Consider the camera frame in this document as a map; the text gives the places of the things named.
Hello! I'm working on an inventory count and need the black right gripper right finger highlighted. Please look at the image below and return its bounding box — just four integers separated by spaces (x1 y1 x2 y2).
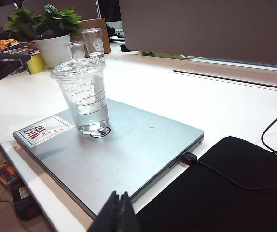
120 191 141 232

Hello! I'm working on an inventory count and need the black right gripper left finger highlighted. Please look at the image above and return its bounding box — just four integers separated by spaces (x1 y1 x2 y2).
87 191 122 232

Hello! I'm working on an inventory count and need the clear plastic cup with lid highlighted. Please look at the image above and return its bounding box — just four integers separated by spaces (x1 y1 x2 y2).
50 57 110 136

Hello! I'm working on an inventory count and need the silver Dell laptop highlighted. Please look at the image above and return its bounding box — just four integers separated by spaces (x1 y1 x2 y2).
12 98 205 219

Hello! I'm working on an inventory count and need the short clear plastic cup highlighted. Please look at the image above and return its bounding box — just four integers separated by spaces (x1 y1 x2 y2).
65 41 86 61

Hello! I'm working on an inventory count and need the tall clear plastic cup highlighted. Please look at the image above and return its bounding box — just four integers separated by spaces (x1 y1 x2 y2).
80 27 105 66

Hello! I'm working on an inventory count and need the black mouse pad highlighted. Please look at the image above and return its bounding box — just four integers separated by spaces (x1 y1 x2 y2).
133 136 277 232

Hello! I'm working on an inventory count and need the yellow printed box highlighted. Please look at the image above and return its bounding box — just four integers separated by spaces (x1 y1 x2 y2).
0 161 18 187

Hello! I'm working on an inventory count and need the green plastic item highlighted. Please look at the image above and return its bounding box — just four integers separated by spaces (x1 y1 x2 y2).
142 50 189 59

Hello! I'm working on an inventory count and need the green plant in white pot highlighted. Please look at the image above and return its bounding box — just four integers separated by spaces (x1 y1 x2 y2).
3 3 83 70

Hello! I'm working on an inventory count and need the brown cardboard box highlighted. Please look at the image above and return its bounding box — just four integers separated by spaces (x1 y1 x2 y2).
69 18 112 54

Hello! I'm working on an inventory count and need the black flat stand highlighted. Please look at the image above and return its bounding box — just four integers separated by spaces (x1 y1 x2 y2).
0 52 32 90

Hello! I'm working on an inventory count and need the yellow cloth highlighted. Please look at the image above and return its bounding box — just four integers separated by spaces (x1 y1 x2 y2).
0 38 18 52

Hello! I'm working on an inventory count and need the black cable with plug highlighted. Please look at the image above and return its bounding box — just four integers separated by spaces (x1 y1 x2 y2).
181 102 277 190

